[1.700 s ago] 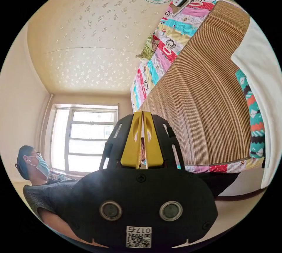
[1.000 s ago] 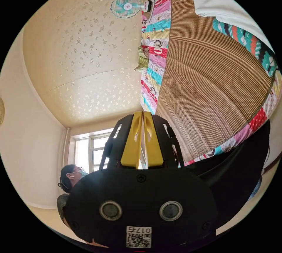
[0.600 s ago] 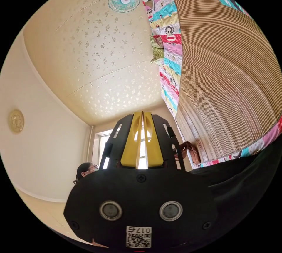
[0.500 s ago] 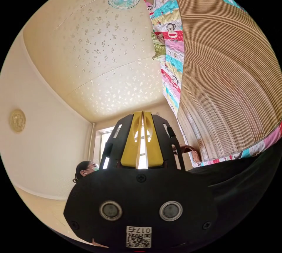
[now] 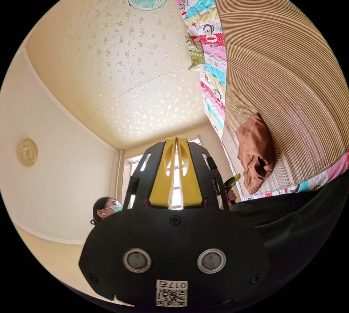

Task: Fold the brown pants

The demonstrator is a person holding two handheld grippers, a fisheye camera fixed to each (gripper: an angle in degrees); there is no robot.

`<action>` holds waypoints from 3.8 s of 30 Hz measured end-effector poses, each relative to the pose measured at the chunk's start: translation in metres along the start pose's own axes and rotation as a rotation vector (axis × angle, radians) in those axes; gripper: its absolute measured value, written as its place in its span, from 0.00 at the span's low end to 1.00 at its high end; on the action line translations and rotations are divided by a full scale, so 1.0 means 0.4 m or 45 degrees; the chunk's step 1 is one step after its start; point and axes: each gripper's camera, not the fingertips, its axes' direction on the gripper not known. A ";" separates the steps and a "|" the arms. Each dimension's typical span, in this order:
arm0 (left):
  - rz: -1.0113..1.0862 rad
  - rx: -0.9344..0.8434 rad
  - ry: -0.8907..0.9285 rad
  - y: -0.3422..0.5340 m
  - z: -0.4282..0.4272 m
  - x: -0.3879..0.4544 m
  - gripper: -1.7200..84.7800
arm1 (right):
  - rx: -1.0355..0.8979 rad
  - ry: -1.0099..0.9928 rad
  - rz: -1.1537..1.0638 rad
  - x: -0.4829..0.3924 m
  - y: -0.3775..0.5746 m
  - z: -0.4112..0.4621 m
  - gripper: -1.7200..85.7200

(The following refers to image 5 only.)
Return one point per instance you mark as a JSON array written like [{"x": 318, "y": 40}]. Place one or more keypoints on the window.
[{"x": 135, "y": 165}]

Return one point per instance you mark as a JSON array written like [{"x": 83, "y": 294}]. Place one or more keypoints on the bed with woven mat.
[{"x": 272, "y": 59}]

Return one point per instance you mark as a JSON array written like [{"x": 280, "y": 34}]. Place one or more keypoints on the person's body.
[{"x": 294, "y": 225}]

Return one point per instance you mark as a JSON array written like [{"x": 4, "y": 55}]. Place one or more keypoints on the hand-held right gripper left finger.
[{"x": 161, "y": 182}]

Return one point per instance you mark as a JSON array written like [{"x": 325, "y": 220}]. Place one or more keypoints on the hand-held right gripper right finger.
[{"x": 191, "y": 184}]

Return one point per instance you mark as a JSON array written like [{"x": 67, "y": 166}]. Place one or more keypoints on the person's left hand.
[{"x": 231, "y": 197}]

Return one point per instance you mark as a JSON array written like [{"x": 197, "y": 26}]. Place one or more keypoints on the brown pants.
[{"x": 255, "y": 152}]

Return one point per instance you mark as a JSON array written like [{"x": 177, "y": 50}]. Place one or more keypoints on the green pillow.
[{"x": 197, "y": 56}]

